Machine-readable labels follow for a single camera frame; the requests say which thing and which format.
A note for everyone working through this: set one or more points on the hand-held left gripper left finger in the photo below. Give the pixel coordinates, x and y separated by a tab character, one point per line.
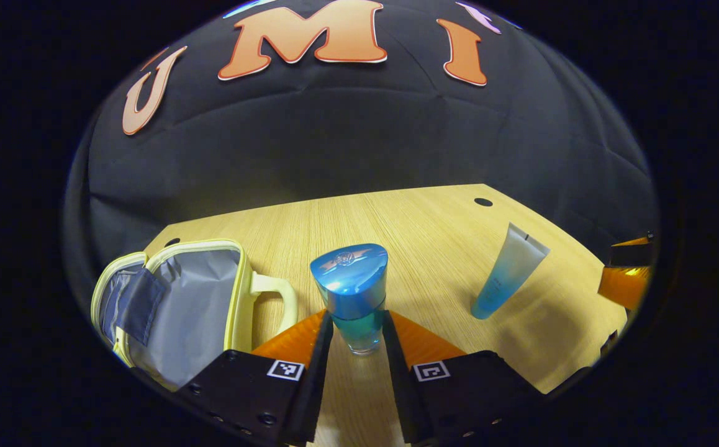
317	379

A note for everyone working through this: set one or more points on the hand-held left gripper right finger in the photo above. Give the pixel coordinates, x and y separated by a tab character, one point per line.
397	385

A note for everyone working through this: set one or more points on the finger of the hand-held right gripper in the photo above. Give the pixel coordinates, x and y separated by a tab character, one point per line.
626	285
633	253

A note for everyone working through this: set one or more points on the blue glass bottle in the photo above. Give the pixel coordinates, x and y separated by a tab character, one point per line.
350	279

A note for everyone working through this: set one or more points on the blue white tube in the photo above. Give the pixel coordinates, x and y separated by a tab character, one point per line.
508	270

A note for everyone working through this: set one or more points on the pale yellow suitcase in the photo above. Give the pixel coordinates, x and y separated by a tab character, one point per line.
198	310

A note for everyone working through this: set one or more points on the black backdrop cloth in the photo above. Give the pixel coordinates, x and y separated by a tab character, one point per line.
359	136

